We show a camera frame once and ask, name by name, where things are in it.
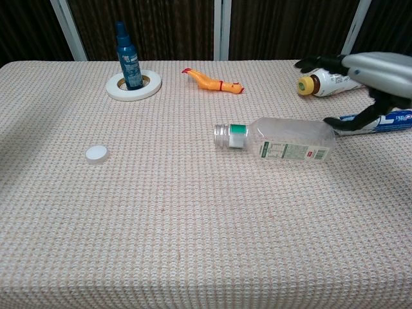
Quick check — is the aluminium partition post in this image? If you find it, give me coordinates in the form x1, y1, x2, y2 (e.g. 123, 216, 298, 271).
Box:
340, 0, 373, 56
50, 0, 88, 62
213, 0, 232, 62

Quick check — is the blue spray bottle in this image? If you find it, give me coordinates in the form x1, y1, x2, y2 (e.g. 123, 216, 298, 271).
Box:
115, 21, 144, 91

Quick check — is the orange rubber chicken toy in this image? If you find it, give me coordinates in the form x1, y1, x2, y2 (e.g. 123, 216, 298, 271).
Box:
181, 67, 246, 96

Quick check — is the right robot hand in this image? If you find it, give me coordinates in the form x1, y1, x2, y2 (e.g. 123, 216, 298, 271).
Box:
294, 51, 412, 132

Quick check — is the white tape roll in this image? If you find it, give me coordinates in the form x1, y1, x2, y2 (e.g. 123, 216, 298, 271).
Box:
106, 69, 162, 102

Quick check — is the blue white toothpaste tube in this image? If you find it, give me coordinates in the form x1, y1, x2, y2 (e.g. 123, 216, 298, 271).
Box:
333, 108, 412, 136

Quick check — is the white bottle with yellow cap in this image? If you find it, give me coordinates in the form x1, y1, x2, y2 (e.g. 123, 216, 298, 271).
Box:
297, 67, 366, 98

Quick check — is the beige woven tablecloth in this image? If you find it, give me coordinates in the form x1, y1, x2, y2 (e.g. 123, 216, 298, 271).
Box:
0, 59, 412, 309

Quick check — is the dark brown partition panel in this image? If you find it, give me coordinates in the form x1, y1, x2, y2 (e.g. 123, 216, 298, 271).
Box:
352, 0, 412, 56
0, 0, 75, 67
66, 0, 216, 62
228, 0, 360, 61

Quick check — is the clear plastic bottle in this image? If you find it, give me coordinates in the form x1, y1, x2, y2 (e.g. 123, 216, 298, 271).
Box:
213, 117, 337, 162

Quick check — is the white bottle cap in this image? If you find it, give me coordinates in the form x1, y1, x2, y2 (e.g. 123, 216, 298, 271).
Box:
85, 145, 109, 165

